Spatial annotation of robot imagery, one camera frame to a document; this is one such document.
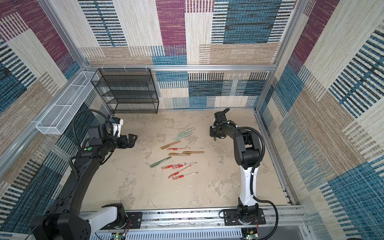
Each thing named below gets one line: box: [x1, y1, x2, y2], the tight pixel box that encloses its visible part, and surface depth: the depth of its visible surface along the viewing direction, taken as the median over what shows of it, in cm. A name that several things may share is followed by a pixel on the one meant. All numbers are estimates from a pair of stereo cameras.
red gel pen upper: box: [167, 147, 191, 151], surface depth 101 cm
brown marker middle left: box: [168, 152, 191, 156], surface depth 98 cm
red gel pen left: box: [161, 162, 187, 169], surface depth 93 cm
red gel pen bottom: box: [172, 171, 199, 180], surface depth 89 cm
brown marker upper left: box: [160, 140, 181, 150], surface depth 102 cm
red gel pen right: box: [172, 161, 197, 169], surface depth 93 cm
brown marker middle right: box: [182, 151, 205, 154], surface depth 99 cm
